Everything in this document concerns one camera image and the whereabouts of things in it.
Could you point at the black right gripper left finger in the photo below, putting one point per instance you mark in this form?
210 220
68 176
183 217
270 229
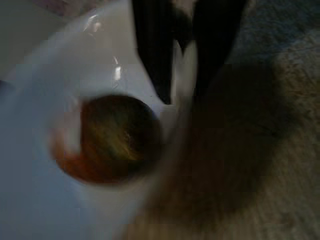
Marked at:
155 50

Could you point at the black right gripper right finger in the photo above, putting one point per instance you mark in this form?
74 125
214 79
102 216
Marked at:
215 45

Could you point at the reddish brown cooked food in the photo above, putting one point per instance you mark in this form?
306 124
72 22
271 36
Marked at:
112 140

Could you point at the white ceramic bowl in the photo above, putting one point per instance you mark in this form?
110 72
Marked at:
37 175

